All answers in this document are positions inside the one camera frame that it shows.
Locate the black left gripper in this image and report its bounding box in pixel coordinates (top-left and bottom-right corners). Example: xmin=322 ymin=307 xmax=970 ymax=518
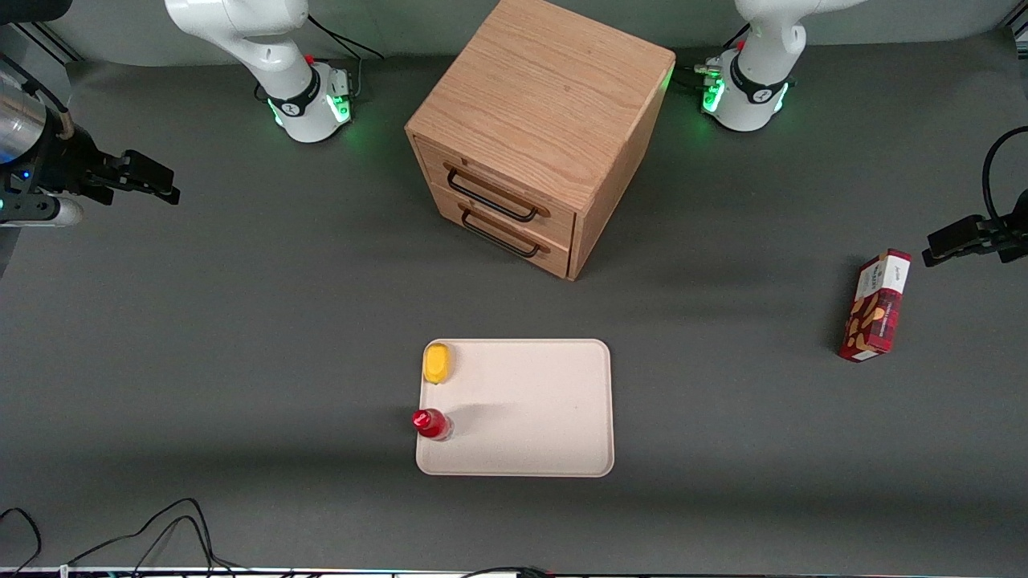
xmin=921 ymin=189 xmax=1028 ymax=268

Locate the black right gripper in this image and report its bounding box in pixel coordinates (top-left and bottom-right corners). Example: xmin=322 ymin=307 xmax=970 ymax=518
xmin=31 ymin=104 xmax=182 ymax=206

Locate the wooden drawer cabinet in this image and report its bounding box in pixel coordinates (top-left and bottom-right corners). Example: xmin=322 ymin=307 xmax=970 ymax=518
xmin=405 ymin=0 xmax=676 ymax=283

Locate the red snack box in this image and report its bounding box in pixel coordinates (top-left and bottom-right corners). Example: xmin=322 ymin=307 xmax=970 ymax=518
xmin=838 ymin=248 xmax=914 ymax=364

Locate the yellow toy fruit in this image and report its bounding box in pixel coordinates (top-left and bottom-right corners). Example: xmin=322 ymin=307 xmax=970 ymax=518
xmin=422 ymin=342 xmax=454 ymax=386

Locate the red cola bottle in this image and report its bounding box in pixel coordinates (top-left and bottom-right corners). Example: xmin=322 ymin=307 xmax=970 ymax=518
xmin=410 ymin=407 xmax=455 ymax=443

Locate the beige plastic tray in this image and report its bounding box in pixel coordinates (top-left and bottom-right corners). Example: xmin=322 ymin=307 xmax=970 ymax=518
xmin=415 ymin=338 xmax=616 ymax=478

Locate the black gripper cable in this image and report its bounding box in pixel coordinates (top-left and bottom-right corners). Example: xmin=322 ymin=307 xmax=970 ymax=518
xmin=982 ymin=124 xmax=1028 ymax=230

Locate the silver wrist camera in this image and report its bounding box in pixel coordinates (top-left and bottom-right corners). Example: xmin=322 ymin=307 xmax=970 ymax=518
xmin=0 ymin=173 xmax=86 ymax=230

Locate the aluminium frame rail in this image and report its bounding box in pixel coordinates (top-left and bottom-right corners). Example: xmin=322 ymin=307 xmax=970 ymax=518
xmin=0 ymin=22 xmax=83 ymax=67

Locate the black arm base cable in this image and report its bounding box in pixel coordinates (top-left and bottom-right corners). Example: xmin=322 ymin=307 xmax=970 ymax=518
xmin=307 ymin=14 xmax=386 ymax=99
xmin=673 ymin=24 xmax=749 ymax=93

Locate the black loose cable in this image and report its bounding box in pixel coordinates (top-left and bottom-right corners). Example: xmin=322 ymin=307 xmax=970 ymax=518
xmin=67 ymin=497 xmax=242 ymax=574
xmin=459 ymin=565 xmax=557 ymax=578
xmin=128 ymin=514 xmax=270 ymax=578
xmin=0 ymin=507 xmax=43 ymax=576

